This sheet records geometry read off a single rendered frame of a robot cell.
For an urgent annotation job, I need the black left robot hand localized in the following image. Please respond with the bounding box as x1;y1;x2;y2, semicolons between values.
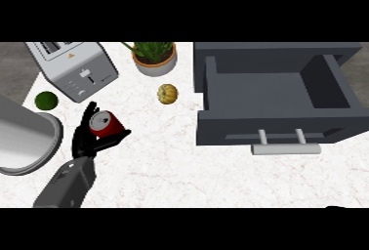
70;101;132;160

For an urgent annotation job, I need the red can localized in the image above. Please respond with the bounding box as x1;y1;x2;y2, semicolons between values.
88;109;126;139

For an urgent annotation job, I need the dark grey open drawer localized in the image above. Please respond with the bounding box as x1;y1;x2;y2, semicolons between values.
194;54;369;146

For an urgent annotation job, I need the large silver pot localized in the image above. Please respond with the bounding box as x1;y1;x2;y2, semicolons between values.
0;95;64;177

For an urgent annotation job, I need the green round fruit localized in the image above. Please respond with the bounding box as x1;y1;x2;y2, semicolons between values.
32;91;60;111

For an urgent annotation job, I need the silver toaster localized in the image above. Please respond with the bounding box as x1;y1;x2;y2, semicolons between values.
24;42;119;104

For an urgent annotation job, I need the yellow round squash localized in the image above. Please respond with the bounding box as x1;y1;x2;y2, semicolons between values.
154;83;179;105

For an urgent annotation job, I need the potted green plant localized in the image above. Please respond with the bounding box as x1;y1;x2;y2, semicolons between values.
119;42;178;78

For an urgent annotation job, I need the dark grey cabinet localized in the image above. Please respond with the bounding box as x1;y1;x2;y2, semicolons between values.
193;42;364;94

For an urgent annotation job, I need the pale grey drawer handle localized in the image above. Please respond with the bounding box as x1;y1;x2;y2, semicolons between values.
250;128;323;156

